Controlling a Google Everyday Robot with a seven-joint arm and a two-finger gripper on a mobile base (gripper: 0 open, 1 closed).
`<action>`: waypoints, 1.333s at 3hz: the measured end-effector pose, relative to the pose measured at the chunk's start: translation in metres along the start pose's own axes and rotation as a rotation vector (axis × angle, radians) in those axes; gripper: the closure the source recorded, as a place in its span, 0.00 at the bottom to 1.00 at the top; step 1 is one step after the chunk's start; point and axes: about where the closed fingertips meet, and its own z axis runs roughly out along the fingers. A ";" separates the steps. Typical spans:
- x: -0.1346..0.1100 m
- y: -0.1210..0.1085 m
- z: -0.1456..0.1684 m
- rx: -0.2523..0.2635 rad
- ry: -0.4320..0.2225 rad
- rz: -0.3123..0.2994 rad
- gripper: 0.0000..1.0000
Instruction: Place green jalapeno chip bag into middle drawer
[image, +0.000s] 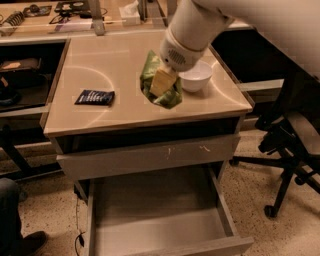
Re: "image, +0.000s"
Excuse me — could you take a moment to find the white tissue box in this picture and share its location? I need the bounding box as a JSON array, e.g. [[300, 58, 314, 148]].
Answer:
[[119, 0, 140, 26]]

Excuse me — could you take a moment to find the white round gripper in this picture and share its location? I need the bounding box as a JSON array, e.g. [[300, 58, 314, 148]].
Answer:
[[150, 26, 209, 97]]

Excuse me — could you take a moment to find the black floor cable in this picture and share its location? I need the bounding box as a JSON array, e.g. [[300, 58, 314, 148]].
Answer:
[[73, 194, 86, 256]]

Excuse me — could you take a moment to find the person's leg in jeans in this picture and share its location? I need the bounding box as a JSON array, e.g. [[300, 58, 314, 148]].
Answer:
[[0, 178, 23, 256]]

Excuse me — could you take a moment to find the green jalapeno chip bag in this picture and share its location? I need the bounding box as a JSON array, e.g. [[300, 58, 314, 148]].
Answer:
[[140, 50, 182, 109]]

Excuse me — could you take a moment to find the black office chair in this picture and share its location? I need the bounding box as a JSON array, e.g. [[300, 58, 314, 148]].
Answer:
[[229, 63, 320, 219]]

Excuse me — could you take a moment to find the closed top drawer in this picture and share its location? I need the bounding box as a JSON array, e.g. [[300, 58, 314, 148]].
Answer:
[[57, 134, 240, 181]]

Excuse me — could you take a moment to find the dark blue snack packet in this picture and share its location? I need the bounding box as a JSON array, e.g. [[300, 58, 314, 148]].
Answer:
[[75, 90, 115, 106]]

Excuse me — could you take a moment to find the open middle drawer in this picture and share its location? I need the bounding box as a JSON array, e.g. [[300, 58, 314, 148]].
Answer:
[[85, 165, 253, 256]]

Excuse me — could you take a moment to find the grey drawer cabinet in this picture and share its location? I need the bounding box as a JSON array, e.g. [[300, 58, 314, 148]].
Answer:
[[38, 29, 255, 256]]

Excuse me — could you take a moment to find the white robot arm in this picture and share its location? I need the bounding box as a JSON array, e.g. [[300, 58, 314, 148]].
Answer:
[[151, 0, 320, 96]]

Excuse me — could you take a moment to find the dark brown shoe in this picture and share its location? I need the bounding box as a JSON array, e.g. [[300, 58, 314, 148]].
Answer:
[[11, 231, 47, 256]]

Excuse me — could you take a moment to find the white ceramic bowl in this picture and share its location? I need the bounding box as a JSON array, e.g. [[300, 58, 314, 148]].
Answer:
[[179, 60, 213, 92]]

